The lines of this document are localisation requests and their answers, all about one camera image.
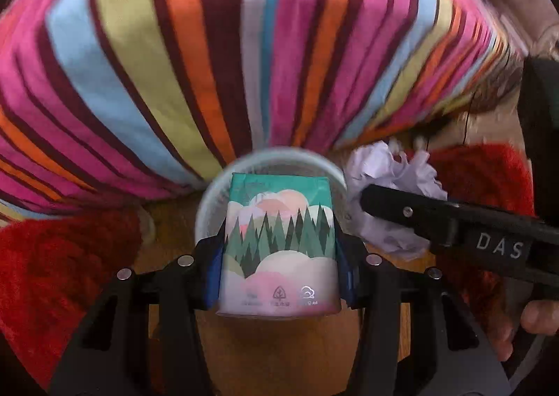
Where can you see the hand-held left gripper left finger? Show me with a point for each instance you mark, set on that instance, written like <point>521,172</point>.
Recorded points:
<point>213,276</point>

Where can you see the beige embossed bed base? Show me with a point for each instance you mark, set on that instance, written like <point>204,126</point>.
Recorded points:
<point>519,20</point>

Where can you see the red shaggy rug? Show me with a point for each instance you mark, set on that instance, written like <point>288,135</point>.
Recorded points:
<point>56,282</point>

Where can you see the white paper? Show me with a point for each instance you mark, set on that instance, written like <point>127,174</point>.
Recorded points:
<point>380,164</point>

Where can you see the person's right hand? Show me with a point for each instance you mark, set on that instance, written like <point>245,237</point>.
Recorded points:
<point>539,317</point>

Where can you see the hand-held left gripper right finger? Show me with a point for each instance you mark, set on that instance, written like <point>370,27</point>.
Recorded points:
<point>345,276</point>

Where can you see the white mesh wastebasket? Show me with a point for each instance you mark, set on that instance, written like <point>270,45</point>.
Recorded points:
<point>208,215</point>

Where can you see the green forest-print tissue pack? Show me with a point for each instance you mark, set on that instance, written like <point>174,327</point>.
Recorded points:
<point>279,243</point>

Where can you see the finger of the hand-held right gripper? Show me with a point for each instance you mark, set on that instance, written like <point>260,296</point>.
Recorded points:
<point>393,208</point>

